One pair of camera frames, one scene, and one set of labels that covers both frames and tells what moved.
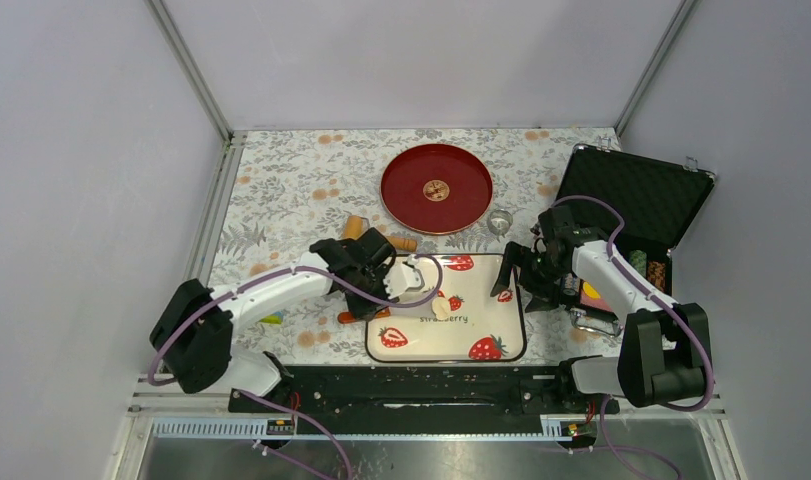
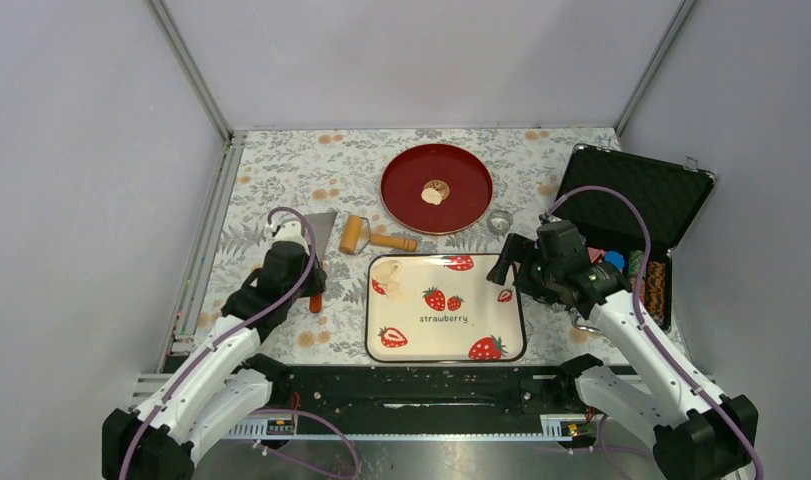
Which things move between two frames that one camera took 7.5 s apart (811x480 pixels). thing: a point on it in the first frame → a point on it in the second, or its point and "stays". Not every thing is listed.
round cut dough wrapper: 440,307 → 432,196
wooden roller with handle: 355,225 stays
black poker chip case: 656,198 stays
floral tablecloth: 436,192 stays
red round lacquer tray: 437,189 stays
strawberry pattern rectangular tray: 456,318 stays
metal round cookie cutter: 499,222 stays
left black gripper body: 362,303 → 312,284
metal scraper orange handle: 352,316 → 322,225
